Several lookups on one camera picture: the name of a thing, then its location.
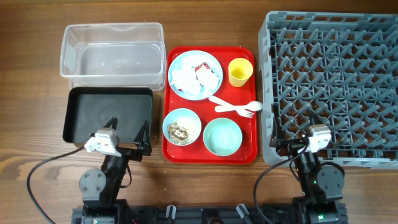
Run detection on rice food leftovers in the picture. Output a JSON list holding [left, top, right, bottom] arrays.
[[167, 117, 200, 146]]

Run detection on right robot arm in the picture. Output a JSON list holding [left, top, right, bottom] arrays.
[[270, 114, 346, 224]]

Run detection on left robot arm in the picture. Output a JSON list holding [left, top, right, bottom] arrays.
[[72, 117, 152, 224]]

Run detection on yellow plastic cup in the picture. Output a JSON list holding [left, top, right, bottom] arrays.
[[228, 58, 254, 87]]

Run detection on white napkin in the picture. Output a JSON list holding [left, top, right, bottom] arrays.
[[170, 67, 220, 96]]

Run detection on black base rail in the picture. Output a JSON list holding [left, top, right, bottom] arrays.
[[71, 203, 348, 224]]

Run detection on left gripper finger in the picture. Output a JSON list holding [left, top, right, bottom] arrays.
[[133, 120, 150, 148], [103, 117, 118, 131]]

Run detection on green bowl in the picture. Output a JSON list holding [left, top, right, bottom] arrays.
[[203, 118, 243, 157]]

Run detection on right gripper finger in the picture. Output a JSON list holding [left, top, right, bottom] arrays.
[[269, 117, 280, 147], [309, 112, 323, 127]]

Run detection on clear plastic bin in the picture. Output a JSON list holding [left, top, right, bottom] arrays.
[[60, 22, 166, 91]]

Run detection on red snack wrapper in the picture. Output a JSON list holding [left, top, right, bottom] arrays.
[[195, 62, 213, 72]]

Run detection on left black cable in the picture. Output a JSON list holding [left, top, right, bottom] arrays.
[[26, 145, 86, 224]]

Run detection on black waste tray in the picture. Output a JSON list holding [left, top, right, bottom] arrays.
[[63, 87, 153, 144]]

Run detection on white plastic spoon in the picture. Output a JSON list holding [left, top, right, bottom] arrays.
[[215, 101, 263, 112]]

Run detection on white plastic fork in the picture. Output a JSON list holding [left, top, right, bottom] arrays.
[[208, 96, 254, 118]]

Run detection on grey dishwasher rack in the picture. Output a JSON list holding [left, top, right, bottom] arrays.
[[258, 11, 397, 169]]

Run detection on light blue plate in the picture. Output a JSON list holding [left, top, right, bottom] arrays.
[[168, 50, 223, 101]]

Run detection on red serving tray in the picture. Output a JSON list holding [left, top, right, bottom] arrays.
[[162, 46, 259, 165]]

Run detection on blue bowl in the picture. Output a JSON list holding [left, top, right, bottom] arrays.
[[162, 108, 201, 146]]

